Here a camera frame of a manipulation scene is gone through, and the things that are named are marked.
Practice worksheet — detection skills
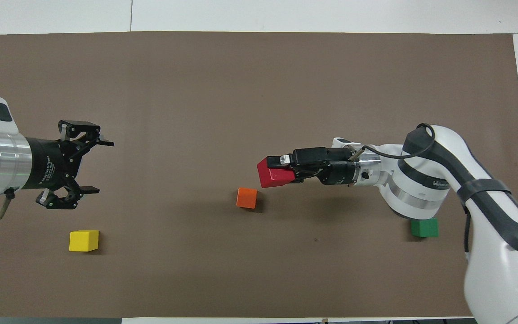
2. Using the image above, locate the red cube block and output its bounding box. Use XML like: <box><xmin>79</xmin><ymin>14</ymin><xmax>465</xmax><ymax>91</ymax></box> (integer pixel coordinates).
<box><xmin>257</xmin><ymin>156</ymin><xmax>296</xmax><ymax>189</ymax></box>

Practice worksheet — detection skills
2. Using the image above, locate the brown table mat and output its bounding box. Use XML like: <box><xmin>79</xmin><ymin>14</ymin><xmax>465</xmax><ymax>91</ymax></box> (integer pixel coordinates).
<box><xmin>0</xmin><ymin>31</ymin><xmax>518</xmax><ymax>319</ymax></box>

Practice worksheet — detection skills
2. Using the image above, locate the orange cube block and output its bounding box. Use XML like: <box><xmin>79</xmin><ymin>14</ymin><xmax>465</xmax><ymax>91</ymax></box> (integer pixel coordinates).
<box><xmin>236</xmin><ymin>187</ymin><xmax>258</xmax><ymax>209</ymax></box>

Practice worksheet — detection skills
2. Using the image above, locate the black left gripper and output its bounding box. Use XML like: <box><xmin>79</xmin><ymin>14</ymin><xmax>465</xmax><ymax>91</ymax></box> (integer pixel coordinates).
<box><xmin>22</xmin><ymin>120</ymin><xmax>115</xmax><ymax>211</ymax></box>

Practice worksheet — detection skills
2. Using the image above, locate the green cube block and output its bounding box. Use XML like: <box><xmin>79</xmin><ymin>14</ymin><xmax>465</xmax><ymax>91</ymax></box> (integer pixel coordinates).
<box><xmin>411</xmin><ymin>219</ymin><xmax>439</xmax><ymax>238</ymax></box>

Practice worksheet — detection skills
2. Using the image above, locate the yellow cube block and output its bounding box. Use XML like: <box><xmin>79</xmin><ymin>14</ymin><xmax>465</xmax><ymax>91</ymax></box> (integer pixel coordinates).
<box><xmin>69</xmin><ymin>229</ymin><xmax>100</xmax><ymax>252</ymax></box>

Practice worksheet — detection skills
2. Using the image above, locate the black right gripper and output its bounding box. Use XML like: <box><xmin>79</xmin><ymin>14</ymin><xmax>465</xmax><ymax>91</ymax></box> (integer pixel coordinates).
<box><xmin>279</xmin><ymin>147</ymin><xmax>360</xmax><ymax>186</ymax></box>

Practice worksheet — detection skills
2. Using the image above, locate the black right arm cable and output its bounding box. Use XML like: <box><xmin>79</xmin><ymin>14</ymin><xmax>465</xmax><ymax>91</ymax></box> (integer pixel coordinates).
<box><xmin>351</xmin><ymin>124</ymin><xmax>472</xmax><ymax>253</ymax></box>

